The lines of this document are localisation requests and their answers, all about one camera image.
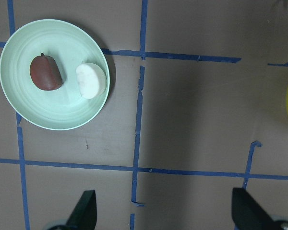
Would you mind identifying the brown bun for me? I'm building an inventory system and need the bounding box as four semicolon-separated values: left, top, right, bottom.
29;53;63;91

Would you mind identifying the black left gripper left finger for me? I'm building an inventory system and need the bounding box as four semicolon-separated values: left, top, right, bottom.
66;190;97;230

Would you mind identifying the white bun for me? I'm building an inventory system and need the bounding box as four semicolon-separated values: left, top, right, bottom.
76;63;107;99

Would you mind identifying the light green plate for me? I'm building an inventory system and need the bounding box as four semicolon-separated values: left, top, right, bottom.
0;19;110;130

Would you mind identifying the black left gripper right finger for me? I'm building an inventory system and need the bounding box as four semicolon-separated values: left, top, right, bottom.
231;187;276;230

